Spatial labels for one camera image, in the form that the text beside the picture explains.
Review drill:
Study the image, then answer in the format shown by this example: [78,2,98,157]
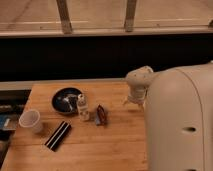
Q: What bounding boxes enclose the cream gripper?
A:
[123,66,154,111]

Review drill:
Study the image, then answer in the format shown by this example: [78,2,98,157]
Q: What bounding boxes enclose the dark red pepper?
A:
[95,105,107,125]

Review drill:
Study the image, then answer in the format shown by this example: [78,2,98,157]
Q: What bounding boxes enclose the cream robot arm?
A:
[125,61,213,171]

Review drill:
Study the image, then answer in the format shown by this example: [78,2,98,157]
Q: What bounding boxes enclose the small clear bottle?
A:
[77,94,90,121]

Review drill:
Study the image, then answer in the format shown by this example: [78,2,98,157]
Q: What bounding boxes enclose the dark round plate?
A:
[51,87,81,115]

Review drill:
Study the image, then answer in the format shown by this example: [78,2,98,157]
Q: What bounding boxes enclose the right wooden post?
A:
[124,0,137,32]

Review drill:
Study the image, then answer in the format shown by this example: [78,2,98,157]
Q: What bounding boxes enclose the wooden post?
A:
[124,0,137,32]
[56,0,72,34]

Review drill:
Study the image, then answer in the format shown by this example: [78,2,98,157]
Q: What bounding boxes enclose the left wooden post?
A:
[56,0,72,34]

